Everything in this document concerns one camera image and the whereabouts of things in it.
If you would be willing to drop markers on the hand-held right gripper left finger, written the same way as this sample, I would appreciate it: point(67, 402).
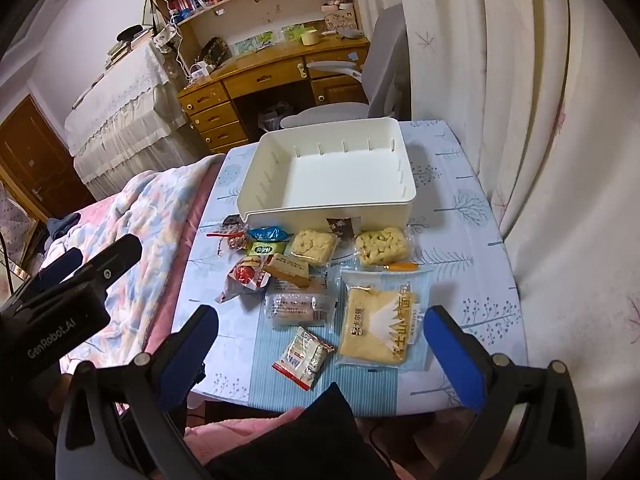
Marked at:
point(190, 355)

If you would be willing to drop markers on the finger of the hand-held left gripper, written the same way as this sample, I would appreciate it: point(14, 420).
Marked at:
point(115, 256)
point(62, 266)

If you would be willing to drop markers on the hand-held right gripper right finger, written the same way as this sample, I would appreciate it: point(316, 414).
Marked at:
point(455, 360)

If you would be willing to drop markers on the large bread packet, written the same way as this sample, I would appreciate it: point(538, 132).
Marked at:
point(382, 325)

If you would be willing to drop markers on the red and white snack packet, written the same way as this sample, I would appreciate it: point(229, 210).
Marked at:
point(245, 280)

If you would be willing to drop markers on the small red-edged white packet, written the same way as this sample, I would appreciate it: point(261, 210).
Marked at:
point(302, 357)

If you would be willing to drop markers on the dark cake packet red trim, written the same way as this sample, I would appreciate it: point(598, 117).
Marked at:
point(228, 224)

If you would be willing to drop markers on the small brown candy packet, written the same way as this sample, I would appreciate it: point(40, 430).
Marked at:
point(235, 245)

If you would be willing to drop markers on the clear cake packet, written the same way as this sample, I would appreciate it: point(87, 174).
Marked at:
point(300, 307)

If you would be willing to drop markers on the green snack packet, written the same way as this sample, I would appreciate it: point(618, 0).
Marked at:
point(265, 249)

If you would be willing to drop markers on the brown wafer packet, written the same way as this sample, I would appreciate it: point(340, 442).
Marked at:
point(287, 267)

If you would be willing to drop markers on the peanut brittle packet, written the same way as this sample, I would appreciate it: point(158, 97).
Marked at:
point(382, 246)

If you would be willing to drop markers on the blue candy packet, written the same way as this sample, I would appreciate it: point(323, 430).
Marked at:
point(267, 233)

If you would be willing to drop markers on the puffed rice cake packet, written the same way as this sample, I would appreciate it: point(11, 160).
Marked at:
point(312, 246)

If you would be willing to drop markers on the dark brown flower-print packet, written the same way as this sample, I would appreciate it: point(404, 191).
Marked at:
point(342, 226)

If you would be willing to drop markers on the white plastic storage bin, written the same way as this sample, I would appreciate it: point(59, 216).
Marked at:
point(325, 180)

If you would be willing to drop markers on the floral blanket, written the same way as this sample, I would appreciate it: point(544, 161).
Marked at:
point(125, 220)

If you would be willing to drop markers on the dark blue clothes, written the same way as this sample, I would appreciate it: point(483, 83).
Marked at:
point(62, 225)

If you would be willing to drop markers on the pink bed sheet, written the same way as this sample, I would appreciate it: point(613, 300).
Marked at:
point(170, 285)

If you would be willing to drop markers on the brown wooden door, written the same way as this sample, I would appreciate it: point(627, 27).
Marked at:
point(35, 160)

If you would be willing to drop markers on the orange snack stick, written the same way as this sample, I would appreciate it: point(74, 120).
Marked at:
point(400, 265)

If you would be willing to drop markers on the tree-print tablecloth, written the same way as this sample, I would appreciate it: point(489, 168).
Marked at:
point(475, 240)

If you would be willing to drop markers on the lace-covered cabinet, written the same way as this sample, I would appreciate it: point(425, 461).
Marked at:
point(125, 110)

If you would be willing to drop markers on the black cloth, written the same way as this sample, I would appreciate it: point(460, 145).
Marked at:
point(310, 440)

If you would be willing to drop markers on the white power strip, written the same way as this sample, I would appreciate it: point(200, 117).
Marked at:
point(201, 70)

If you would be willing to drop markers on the stack of books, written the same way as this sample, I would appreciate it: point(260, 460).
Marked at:
point(122, 45)

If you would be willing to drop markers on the trash bin with bag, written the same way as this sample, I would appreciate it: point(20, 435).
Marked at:
point(275, 117)

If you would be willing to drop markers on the wooden desk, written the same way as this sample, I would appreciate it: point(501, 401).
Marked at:
point(265, 72)

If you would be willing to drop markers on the white flower-print curtain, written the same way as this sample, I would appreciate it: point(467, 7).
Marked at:
point(550, 135)

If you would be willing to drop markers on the wooden bookshelf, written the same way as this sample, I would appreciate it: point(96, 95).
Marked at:
point(240, 10)

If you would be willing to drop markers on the yellow cup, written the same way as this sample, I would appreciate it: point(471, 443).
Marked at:
point(311, 38)

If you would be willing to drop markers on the grey office chair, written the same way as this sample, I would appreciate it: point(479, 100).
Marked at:
point(385, 60)

